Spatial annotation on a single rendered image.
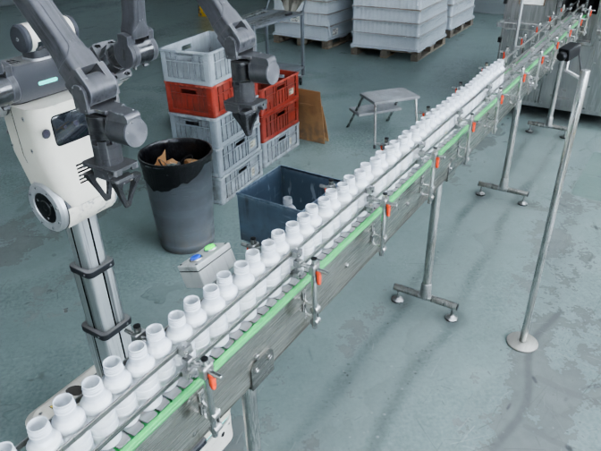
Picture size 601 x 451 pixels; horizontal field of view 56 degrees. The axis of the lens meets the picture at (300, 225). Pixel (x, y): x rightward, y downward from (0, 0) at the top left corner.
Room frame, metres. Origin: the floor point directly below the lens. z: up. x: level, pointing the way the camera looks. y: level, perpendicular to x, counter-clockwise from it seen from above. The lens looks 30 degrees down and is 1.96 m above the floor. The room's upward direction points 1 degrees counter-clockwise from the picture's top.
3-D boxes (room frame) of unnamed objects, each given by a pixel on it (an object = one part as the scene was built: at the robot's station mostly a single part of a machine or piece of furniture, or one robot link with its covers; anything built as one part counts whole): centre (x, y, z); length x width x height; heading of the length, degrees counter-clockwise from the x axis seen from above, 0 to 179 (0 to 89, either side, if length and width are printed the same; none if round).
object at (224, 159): (4.03, 0.61, 0.33); 0.61 x 0.41 x 0.22; 153
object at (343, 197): (1.61, -0.14, 1.08); 0.06 x 0.06 x 0.17
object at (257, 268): (1.23, 0.13, 1.08); 0.06 x 0.06 x 0.17
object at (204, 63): (4.03, 0.61, 1.00); 0.61 x 0.41 x 0.22; 154
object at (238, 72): (1.46, 0.14, 1.57); 0.07 x 0.06 x 0.07; 58
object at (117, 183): (1.08, 0.38, 1.44); 0.07 x 0.07 x 0.09; 57
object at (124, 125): (1.07, 0.36, 1.60); 0.12 x 0.09 x 0.12; 57
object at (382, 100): (5.05, -0.79, 0.21); 0.61 x 0.47 x 0.41; 20
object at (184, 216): (3.19, 0.75, 0.32); 0.45 x 0.45 x 0.64
